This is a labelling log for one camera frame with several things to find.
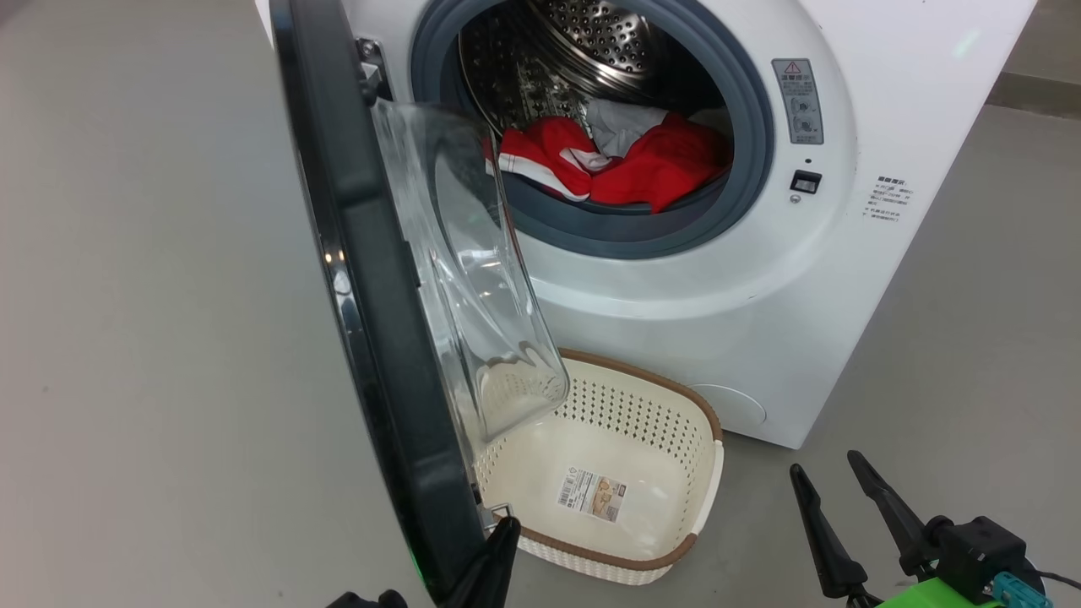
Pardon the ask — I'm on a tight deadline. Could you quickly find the cream perforated basket brown rim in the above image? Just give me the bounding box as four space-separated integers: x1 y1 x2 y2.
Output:
473 348 725 587

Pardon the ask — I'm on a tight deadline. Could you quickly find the teal right camera cable connector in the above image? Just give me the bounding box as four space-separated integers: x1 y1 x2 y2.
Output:
992 572 1052 608

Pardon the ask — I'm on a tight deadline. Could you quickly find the white product label sticker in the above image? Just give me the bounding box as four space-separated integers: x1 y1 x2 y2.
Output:
556 469 628 523

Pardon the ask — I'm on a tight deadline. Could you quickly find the white front-load washing machine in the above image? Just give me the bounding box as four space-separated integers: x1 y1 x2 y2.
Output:
253 0 1038 450

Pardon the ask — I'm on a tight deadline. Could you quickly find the red and white garment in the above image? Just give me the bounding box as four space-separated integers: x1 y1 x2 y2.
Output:
486 99 731 214

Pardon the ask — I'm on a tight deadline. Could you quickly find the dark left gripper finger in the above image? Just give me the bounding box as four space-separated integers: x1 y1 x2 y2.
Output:
439 517 522 608

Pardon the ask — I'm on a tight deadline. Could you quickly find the black round glass washer door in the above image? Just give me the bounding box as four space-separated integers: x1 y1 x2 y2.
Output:
269 0 572 605

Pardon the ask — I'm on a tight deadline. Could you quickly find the grey metal door hinge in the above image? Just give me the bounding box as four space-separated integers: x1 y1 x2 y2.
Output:
355 38 394 106

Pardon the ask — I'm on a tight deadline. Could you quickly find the grey skirting board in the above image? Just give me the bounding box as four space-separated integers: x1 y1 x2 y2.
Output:
986 72 1081 119

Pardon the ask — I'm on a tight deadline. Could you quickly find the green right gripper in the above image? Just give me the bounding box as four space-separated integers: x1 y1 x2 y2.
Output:
790 450 1014 608

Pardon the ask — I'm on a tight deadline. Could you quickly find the grey warning label sticker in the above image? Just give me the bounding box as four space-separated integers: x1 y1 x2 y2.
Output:
771 57 825 146

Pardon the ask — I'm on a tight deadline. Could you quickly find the round white filter cover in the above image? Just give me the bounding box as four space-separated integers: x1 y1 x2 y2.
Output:
688 384 768 427

